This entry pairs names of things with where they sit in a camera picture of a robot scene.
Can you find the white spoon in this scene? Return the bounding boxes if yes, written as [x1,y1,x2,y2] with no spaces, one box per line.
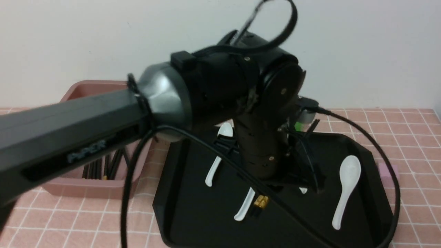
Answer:
[332,155,362,230]
[205,122,234,187]
[234,187,255,222]

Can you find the pink plastic bin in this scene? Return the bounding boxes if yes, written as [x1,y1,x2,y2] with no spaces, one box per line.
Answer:
[42,80,137,199]

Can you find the pink checkered tablecloth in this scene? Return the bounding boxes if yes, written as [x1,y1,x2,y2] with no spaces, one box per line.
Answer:
[1,108,441,248]

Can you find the black chopstick bin gold tip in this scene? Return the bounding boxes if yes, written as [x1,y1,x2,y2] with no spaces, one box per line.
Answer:
[101,154,110,180]

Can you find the black plastic tray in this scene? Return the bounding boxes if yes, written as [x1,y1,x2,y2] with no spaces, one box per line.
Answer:
[153,133,396,248]

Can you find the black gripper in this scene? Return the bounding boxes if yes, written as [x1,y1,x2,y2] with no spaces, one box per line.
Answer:
[238,131,326,193]

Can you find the green cube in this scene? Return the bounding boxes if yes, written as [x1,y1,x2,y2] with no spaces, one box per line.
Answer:
[295,122,304,132]

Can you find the black cable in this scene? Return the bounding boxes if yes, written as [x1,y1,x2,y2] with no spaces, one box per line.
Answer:
[120,0,402,248]

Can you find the white spoon right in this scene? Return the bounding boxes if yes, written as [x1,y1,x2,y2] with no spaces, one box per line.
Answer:
[332,155,362,230]

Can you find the black chopstick bin right pair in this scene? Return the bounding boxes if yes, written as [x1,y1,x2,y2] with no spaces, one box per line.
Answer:
[107,149,123,180]

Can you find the black chopstick gold band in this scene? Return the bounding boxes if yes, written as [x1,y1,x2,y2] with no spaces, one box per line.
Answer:
[249,195,265,217]
[253,196,269,218]

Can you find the black chopstick bin far left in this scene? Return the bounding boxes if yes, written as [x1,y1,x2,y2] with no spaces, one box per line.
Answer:
[82,164,90,179]

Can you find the black chopstick bin rightmost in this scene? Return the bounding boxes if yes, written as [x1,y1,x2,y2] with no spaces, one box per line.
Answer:
[107,148,130,180]

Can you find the white spoon centre front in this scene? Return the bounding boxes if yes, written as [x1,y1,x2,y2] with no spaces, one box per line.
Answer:
[234,187,255,222]

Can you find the white spoon far left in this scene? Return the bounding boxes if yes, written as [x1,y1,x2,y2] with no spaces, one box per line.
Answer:
[205,122,234,187]

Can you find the pink cube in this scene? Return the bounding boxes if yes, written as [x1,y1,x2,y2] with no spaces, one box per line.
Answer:
[377,162,395,188]

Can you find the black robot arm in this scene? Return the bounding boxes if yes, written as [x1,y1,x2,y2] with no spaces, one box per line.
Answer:
[1,32,324,228]

